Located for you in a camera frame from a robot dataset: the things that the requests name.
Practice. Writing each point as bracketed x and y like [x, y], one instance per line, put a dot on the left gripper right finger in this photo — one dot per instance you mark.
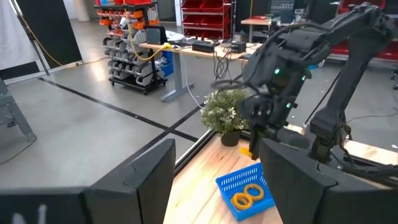
[311, 199]

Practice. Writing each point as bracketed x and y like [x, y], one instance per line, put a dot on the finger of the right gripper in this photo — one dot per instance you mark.
[255, 140]

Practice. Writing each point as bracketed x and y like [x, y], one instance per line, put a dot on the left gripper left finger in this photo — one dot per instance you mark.
[124, 199]

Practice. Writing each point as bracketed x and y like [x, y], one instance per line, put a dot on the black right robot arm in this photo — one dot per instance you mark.
[354, 68]

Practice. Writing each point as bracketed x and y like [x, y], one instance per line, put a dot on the green potted plant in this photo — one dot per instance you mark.
[222, 112]

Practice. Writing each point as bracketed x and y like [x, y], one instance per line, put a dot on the blue plastic basket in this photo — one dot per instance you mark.
[236, 182]

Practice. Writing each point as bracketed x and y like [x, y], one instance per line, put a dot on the black electronic device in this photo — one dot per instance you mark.
[203, 46]
[237, 46]

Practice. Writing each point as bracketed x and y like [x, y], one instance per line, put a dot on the small wooden table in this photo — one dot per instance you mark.
[255, 21]

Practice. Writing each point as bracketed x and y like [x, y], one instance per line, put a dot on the wooden desk with grey leg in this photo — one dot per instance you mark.
[183, 50]

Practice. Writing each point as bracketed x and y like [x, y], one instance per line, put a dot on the red bin shelf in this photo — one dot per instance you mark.
[205, 21]

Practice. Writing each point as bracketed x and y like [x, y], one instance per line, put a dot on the blue storage box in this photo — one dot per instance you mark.
[168, 67]

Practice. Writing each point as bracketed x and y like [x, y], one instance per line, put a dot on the red cabinet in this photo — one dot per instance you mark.
[390, 53]

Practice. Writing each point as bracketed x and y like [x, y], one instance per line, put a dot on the black box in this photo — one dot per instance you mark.
[157, 35]

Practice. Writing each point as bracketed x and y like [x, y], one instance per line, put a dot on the grey table leg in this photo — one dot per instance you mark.
[15, 115]

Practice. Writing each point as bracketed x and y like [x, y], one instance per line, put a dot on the rack with grey storage bins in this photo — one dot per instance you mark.
[130, 59]

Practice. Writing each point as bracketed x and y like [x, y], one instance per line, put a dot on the black panel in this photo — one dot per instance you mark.
[49, 31]

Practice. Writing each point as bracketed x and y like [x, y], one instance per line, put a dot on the white cloth panel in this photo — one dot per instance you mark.
[15, 34]

